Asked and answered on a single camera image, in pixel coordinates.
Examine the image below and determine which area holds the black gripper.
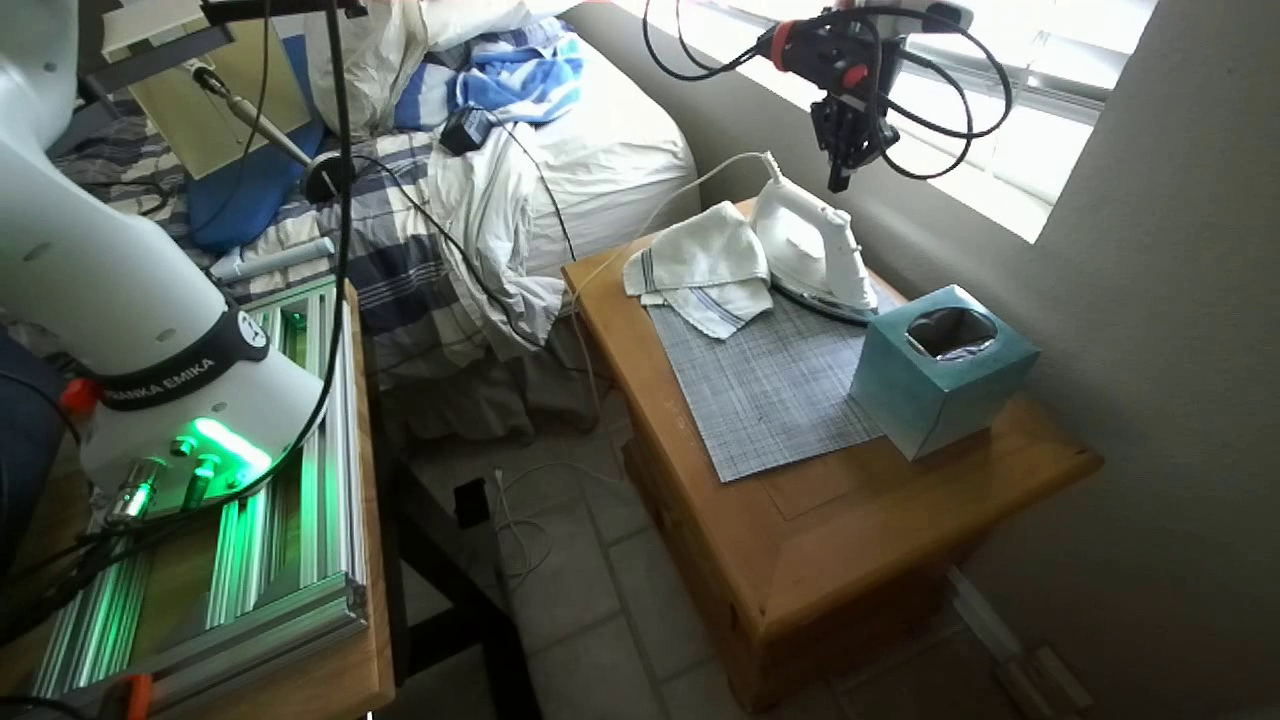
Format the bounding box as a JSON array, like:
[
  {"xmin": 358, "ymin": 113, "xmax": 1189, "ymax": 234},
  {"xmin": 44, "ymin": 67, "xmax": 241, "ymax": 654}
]
[{"xmin": 803, "ymin": 67, "xmax": 894, "ymax": 196}]

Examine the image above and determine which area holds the aluminium extrusion robot base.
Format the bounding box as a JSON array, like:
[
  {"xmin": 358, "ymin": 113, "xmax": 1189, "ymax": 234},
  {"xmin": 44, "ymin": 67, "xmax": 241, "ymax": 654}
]
[{"xmin": 25, "ymin": 274, "xmax": 372, "ymax": 712}]

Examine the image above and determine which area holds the white pressing iron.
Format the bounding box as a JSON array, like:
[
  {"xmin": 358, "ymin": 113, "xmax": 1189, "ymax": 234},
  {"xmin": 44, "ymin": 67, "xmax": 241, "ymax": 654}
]
[{"xmin": 742, "ymin": 170, "xmax": 882, "ymax": 327}]

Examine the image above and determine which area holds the white folded cloth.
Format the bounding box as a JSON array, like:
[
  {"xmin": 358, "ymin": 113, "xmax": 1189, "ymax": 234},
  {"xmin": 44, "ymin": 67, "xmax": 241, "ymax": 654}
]
[{"xmin": 620, "ymin": 200, "xmax": 781, "ymax": 344}]

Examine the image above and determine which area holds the white bed duvet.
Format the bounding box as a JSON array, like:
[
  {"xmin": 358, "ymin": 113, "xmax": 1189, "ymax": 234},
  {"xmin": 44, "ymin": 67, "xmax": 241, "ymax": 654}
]
[{"xmin": 394, "ymin": 0, "xmax": 699, "ymax": 352}]

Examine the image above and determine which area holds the grey woven placemat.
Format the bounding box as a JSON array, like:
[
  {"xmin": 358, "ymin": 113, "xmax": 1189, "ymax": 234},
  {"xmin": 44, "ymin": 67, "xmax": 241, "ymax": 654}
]
[{"xmin": 649, "ymin": 282, "xmax": 891, "ymax": 489}]

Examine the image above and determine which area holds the teal tissue box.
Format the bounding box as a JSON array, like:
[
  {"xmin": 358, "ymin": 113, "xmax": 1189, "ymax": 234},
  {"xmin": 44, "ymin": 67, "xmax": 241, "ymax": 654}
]
[{"xmin": 848, "ymin": 282, "xmax": 1044, "ymax": 465}]

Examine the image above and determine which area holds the blue white striped garment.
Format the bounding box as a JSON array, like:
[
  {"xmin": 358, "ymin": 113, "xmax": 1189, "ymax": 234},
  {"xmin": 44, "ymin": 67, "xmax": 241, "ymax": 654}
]
[{"xmin": 390, "ymin": 12, "xmax": 591, "ymax": 152}]

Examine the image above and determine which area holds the wooden nightstand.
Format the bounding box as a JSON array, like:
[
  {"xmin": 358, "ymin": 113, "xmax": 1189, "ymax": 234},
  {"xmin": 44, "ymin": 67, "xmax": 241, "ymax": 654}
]
[{"xmin": 559, "ymin": 196, "xmax": 1108, "ymax": 717}]

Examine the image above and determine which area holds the plaid bed blanket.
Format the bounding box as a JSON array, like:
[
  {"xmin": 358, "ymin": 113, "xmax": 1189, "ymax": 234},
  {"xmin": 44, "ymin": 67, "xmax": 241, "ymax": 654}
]
[{"xmin": 47, "ymin": 97, "xmax": 573, "ymax": 403}]

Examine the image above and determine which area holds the white baseboard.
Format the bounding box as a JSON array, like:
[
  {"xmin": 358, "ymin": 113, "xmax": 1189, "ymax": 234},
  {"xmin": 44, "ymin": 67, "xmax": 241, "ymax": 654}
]
[{"xmin": 946, "ymin": 570, "xmax": 1098, "ymax": 720}]

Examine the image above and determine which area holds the white rod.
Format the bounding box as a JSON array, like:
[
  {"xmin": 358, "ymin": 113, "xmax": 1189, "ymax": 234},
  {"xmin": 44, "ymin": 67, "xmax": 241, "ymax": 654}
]
[{"xmin": 188, "ymin": 64, "xmax": 326, "ymax": 178}]

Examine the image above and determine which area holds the dark blue garment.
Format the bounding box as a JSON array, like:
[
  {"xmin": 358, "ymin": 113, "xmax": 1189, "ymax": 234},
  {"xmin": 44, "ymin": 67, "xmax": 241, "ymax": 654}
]
[{"xmin": 179, "ymin": 119, "xmax": 331, "ymax": 260}]

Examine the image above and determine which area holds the tan cardboard sheet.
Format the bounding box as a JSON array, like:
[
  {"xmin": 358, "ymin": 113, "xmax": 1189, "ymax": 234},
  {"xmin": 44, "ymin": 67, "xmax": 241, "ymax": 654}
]
[{"xmin": 128, "ymin": 20, "xmax": 318, "ymax": 183}]

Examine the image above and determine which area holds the wooden robot bench top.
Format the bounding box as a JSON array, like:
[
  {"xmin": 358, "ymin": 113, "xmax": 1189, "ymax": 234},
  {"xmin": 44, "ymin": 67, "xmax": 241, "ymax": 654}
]
[{"xmin": 0, "ymin": 286, "xmax": 398, "ymax": 720}]

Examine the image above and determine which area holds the grey laptop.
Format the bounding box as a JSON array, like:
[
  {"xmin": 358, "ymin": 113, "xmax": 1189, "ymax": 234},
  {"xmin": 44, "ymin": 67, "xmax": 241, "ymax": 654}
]
[{"xmin": 75, "ymin": 0, "xmax": 241, "ymax": 101}]

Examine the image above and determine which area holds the white iron power cord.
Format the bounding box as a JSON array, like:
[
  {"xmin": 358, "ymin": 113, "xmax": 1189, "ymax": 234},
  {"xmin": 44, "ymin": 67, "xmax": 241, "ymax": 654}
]
[{"xmin": 581, "ymin": 148, "xmax": 781, "ymax": 294}]

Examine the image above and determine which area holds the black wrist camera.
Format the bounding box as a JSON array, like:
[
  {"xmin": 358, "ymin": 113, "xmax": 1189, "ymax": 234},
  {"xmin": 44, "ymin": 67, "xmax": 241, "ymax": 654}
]
[{"xmin": 755, "ymin": 3, "xmax": 886, "ymax": 79}]

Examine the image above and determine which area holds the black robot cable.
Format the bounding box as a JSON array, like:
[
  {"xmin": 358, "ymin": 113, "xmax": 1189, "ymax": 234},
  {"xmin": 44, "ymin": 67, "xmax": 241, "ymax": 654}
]
[
  {"xmin": 639, "ymin": 0, "xmax": 781, "ymax": 89},
  {"xmin": 872, "ymin": 3, "xmax": 1019, "ymax": 187}
]

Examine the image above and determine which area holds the white window frame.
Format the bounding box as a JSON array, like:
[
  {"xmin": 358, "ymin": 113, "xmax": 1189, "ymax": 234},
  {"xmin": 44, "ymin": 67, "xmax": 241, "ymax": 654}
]
[{"xmin": 603, "ymin": 0, "xmax": 1163, "ymax": 248}]

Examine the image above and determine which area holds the black camera stand pole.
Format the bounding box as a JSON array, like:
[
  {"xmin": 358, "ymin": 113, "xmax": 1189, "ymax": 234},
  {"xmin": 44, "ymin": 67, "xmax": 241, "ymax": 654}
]
[{"xmin": 197, "ymin": 0, "xmax": 372, "ymax": 203}]

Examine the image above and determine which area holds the black bench leg frame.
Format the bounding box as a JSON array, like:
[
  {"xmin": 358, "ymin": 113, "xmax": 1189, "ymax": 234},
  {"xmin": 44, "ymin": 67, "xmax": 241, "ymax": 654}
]
[{"xmin": 374, "ymin": 394, "xmax": 543, "ymax": 720}]

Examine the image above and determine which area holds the orange clamp handle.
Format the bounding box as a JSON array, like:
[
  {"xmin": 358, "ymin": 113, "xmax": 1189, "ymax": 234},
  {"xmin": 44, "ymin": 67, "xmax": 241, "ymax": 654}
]
[{"xmin": 92, "ymin": 670, "xmax": 159, "ymax": 720}]

